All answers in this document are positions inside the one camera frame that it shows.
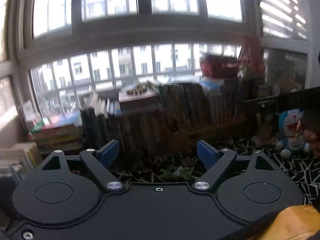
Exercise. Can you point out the window with grey frame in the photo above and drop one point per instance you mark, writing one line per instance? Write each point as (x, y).
(107, 32)

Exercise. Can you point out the person's left hand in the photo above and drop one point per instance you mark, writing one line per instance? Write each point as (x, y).
(297, 225)

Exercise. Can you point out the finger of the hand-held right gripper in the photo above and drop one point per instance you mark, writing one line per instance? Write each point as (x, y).
(265, 102)

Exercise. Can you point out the row of green-spined books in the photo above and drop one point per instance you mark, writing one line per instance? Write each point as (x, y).
(195, 105)

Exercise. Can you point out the black white patterned blanket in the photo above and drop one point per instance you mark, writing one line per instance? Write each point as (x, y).
(295, 170)

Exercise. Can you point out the wooden desk organizer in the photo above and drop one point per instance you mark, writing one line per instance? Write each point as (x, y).
(200, 137)

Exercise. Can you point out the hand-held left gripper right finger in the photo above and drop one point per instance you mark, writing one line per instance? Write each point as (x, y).
(207, 155)

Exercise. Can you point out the brown plush toy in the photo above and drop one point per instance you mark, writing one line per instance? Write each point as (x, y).
(265, 132)

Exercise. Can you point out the stack of colourful magazines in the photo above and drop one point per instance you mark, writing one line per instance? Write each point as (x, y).
(57, 132)

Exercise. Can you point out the white window blinds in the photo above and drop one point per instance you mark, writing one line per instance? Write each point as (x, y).
(277, 2)

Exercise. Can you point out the row of pale books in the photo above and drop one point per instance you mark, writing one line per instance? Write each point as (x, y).
(17, 160)

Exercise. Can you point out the brown flat box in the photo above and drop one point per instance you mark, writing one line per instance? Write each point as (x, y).
(137, 100)

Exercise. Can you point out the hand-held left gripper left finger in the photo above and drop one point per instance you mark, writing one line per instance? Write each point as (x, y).
(108, 155)

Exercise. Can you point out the blue cat plush toy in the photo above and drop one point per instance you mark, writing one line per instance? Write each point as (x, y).
(290, 127)

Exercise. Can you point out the hanging red bag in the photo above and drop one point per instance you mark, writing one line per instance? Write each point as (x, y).
(250, 55)

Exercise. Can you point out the small red mesh basket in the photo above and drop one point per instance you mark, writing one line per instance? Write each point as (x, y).
(217, 66)

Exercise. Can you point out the person's right hand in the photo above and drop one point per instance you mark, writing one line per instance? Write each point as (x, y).
(313, 138)

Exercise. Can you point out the green white crumpled bag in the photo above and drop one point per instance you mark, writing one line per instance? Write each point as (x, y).
(185, 173)

